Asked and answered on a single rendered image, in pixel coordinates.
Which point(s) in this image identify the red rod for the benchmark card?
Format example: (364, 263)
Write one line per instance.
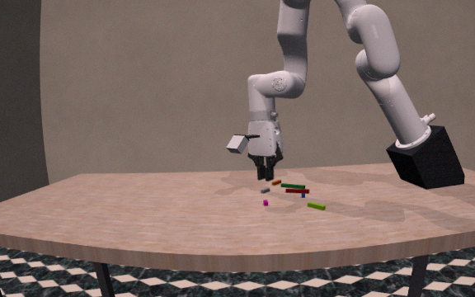
(306, 191)

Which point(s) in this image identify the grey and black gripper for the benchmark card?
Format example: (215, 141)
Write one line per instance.
(268, 145)

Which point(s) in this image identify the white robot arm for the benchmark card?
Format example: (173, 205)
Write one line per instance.
(370, 26)

